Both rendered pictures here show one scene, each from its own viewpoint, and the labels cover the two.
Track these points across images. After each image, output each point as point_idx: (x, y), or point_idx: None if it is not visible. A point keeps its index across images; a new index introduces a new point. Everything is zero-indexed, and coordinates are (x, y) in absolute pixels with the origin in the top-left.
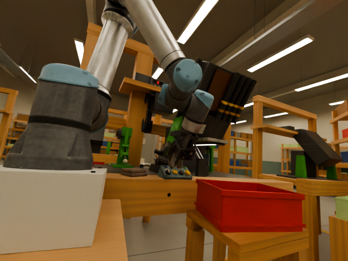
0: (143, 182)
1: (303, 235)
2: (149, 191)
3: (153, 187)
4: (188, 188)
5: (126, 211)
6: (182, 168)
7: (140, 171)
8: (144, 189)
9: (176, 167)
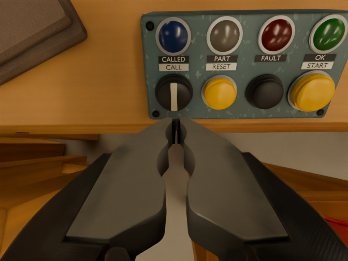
0: (51, 127)
1: None
2: (100, 129)
3: (108, 128)
4: (270, 127)
5: (61, 133)
6: (307, 35)
7: (29, 44)
8: (76, 129)
9: (261, 31)
